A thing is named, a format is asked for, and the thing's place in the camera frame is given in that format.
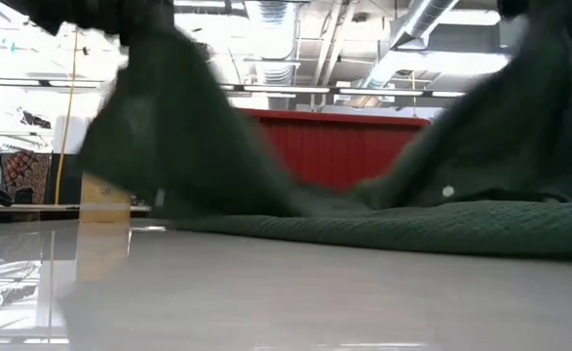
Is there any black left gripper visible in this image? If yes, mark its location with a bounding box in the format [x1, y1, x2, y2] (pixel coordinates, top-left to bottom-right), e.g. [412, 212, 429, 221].
[2, 0, 175, 39]

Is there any green polo shirt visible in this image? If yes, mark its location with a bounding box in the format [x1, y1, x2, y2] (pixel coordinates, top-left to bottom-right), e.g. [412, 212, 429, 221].
[77, 0, 572, 260]

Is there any red plastic laundry bin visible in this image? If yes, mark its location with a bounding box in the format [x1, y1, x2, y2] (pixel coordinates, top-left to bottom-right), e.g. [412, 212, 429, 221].
[239, 107, 432, 195]

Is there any white board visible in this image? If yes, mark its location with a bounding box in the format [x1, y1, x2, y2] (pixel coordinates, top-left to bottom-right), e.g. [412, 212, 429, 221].
[54, 115, 92, 156]

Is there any black cabinet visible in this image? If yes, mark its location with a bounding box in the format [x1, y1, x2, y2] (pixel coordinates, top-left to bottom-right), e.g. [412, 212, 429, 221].
[46, 153, 85, 206]

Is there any red patterned cloth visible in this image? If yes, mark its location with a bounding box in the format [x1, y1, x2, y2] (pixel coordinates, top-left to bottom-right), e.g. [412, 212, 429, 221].
[0, 149, 53, 206]

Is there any orange spray bottle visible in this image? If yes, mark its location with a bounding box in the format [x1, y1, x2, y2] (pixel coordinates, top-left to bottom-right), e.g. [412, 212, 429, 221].
[79, 171, 133, 225]

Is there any tan wooden desk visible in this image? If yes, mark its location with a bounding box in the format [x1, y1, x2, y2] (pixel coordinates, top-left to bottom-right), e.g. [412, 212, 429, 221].
[0, 202, 153, 214]

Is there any silver ventilation duct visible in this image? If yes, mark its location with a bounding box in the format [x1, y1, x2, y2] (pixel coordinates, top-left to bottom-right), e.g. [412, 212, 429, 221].
[348, 0, 462, 109]

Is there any yellow cable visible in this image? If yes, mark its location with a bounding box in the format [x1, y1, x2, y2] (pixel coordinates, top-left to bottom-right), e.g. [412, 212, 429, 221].
[54, 27, 80, 206]

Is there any ribbed ventilation duct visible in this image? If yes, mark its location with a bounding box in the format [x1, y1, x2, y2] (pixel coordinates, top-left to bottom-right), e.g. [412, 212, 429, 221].
[255, 0, 300, 111]

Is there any ceiling lamp rail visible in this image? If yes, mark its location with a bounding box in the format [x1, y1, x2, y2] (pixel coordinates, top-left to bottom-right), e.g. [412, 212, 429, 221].
[0, 75, 572, 104]

